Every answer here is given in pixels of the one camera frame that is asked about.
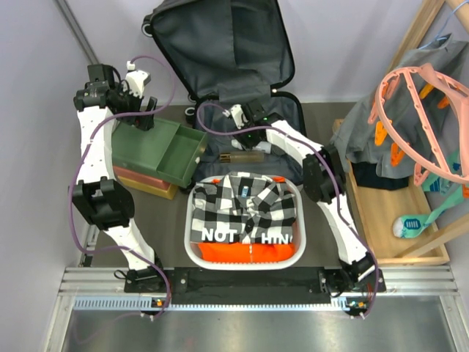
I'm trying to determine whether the wooden clothes rack frame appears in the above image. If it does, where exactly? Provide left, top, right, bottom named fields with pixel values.
left=331, top=0, right=469, bottom=267

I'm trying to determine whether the black white checked shirt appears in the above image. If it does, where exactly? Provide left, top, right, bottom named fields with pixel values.
left=190, top=172, right=297, bottom=245

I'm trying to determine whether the green drawer box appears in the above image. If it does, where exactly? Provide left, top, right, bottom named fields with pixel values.
left=112, top=118, right=207, bottom=199

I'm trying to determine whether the orange garment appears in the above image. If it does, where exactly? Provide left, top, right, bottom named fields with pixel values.
left=197, top=175, right=296, bottom=263

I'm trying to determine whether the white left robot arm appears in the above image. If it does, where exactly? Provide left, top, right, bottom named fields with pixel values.
left=69, top=62, right=156, bottom=271

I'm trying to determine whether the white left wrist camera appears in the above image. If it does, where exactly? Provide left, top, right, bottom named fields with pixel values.
left=125, top=61, right=151, bottom=98

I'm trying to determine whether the white teal sock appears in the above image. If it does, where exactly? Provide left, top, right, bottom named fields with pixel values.
left=392, top=216, right=422, bottom=239

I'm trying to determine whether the frosted bottle gold cap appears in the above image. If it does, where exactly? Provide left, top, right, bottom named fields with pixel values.
left=219, top=151, right=265, bottom=164

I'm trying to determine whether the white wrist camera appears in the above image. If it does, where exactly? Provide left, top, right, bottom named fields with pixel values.
left=125, top=61, right=151, bottom=98
left=223, top=104, right=248, bottom=129

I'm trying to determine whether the grey shirt on hanger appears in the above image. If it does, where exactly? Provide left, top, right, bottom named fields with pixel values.
left=331, top=34, right=468, bottom=179

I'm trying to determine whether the white black space suitcase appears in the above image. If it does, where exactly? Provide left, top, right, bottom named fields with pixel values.
left=141, top=1, right=306, bottom=185

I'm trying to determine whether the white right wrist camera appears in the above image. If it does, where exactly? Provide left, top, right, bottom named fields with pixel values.
left=223, top=104, right=248, bottom=129

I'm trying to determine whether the light blue wire hanger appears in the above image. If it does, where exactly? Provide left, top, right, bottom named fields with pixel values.
left=418, top=9, right=458, bottom=50

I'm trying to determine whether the aluminium rail frame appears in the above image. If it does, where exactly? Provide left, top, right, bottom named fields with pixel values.
left=47, top=227, right=469, bottom=352

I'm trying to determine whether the pink round clip hanger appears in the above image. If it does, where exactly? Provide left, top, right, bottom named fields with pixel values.
left=368, top=63, right=468, bottom=186

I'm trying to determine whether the dark navy folded cloth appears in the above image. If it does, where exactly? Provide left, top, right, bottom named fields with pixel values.
left=352, top=162, right=409, bottom=191

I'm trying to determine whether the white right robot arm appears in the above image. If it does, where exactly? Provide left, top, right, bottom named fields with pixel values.
left=225, top=100, right=379, bottom=286

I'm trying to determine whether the white plastic basket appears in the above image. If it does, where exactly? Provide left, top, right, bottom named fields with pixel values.
left=184, top=175, right=308, bottom=271

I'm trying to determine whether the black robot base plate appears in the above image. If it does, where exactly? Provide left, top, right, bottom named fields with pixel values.
left=124, top=265, right=385, bottom=305

